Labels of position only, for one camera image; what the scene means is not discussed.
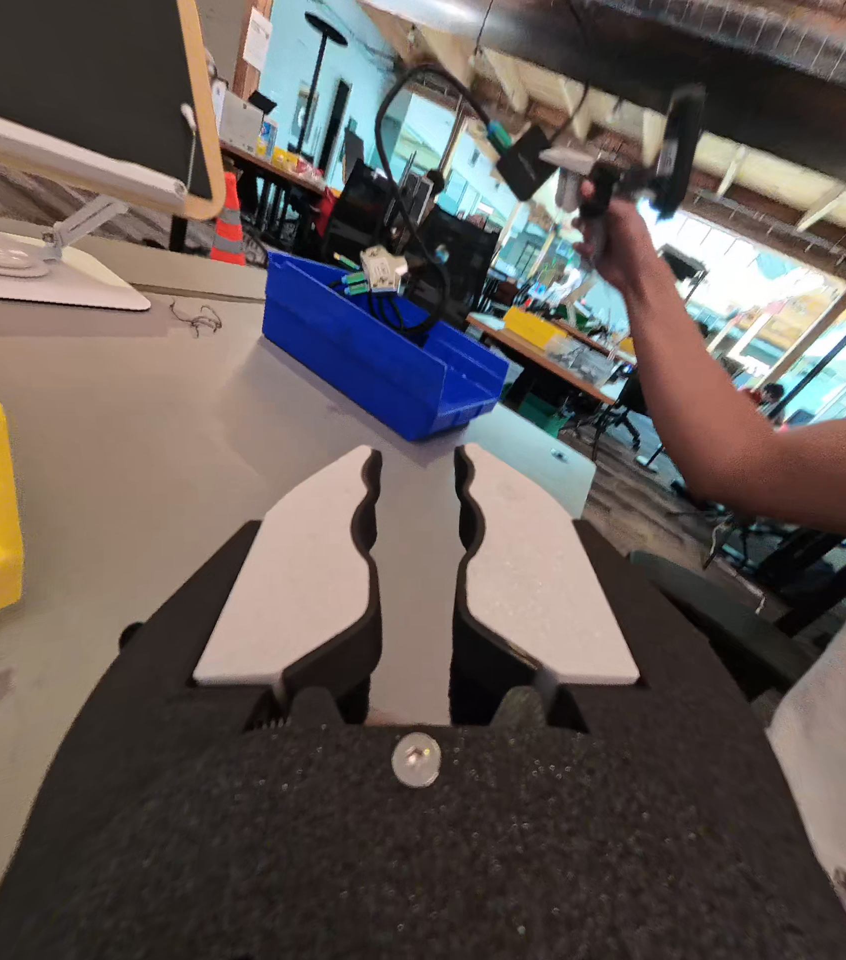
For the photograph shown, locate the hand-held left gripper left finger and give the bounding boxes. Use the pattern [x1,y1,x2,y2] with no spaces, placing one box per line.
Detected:
[192,444,385,727]

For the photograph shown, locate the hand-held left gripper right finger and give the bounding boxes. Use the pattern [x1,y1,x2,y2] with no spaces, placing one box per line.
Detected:
[450,442,642,727]

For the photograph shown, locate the black braided cable green plugs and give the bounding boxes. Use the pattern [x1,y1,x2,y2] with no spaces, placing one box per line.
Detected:
[376,66,518,339]

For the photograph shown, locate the blue plastic bin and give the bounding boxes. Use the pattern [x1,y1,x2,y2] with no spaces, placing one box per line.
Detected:
[261,249,510,442]

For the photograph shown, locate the person's right forearm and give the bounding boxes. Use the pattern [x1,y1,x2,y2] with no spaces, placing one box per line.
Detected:
[621,270,846,545]

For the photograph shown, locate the grey desk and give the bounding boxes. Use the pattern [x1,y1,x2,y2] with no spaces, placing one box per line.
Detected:
[0,206,597,960]

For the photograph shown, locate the person's right hand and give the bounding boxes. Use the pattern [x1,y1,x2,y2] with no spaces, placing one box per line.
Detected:
[571,196,669,301]

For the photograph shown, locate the small yellow bin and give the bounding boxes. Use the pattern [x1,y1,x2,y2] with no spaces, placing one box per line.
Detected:
[501,303,568,350]

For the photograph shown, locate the background wooden table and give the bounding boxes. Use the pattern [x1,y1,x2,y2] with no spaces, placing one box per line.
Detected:
[466,311,638,406]

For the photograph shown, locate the black office chair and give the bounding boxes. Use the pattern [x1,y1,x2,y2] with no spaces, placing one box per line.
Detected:
[321,161,439,264]

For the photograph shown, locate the white hub adapter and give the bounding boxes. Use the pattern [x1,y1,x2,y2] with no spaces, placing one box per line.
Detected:
[359,246,411,294]

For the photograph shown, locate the black floor lamp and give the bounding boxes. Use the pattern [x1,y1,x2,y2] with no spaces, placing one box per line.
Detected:
[303,11,351,155]

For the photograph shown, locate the person's pale clothing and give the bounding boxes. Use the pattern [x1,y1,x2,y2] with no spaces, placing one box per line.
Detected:
[764,405,846,960]

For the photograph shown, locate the white paper notice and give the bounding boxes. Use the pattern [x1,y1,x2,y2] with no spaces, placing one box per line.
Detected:
[243,7,274,65]

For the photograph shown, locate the orange traffic cone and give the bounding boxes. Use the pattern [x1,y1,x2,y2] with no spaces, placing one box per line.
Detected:
[209,171,249,266]

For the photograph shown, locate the white screen stand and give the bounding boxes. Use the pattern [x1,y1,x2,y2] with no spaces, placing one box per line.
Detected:
[0,90,188,312]

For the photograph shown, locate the small black wire scrap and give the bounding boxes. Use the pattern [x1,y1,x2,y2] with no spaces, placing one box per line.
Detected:
[166,298,223,339]

